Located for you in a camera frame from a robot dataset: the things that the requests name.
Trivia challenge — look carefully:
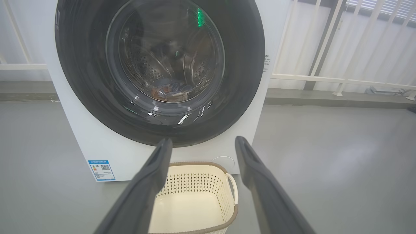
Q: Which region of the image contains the blue cartoon print garment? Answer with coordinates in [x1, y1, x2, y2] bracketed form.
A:
[150, 81, 194, 103]

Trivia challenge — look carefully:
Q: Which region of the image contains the round white filter cover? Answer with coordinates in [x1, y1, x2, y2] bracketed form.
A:
[211, 156, 235, 173]

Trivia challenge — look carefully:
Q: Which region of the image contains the blue energy label sticker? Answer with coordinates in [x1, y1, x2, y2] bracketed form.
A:
[88, 160, 116, 181]

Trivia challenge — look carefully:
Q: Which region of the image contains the grey building pillar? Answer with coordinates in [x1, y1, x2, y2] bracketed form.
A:
[304, 0, 346, 91]

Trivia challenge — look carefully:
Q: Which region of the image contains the white front-load washing machine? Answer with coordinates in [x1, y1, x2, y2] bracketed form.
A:
[39, 0, 293, 182]

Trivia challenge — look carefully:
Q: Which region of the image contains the dark round glass door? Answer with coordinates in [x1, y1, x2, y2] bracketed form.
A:
[55, 0, 266, 148]

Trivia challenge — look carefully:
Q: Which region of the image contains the steel perforated washing drum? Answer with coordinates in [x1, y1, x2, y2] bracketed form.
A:
[119, 13, 213, 103]

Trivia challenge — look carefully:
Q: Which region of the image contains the cream perforated laundry basket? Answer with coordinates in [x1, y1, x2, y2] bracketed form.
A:
[148, 162, 239, 234]

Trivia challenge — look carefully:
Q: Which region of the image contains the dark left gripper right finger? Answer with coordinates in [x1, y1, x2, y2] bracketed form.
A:
[235, 136, 316, 234]

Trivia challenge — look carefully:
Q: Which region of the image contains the white metal railing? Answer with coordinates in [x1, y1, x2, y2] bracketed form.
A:
[270, 0, 416, 98]
[0, 0, 49, 70]

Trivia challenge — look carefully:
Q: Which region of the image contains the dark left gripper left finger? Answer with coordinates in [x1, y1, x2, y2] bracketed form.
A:
[94, 138, 173, 234]

